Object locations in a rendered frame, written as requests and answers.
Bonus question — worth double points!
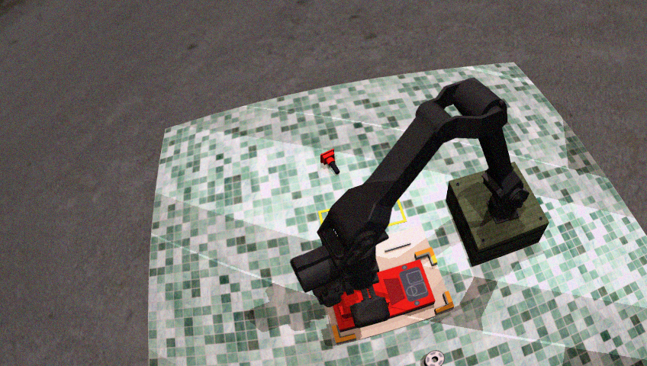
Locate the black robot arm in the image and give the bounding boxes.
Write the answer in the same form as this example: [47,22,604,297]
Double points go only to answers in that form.
[290,77,530,307]

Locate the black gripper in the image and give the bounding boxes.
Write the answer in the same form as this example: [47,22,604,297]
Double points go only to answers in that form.
[342,260,390,329]

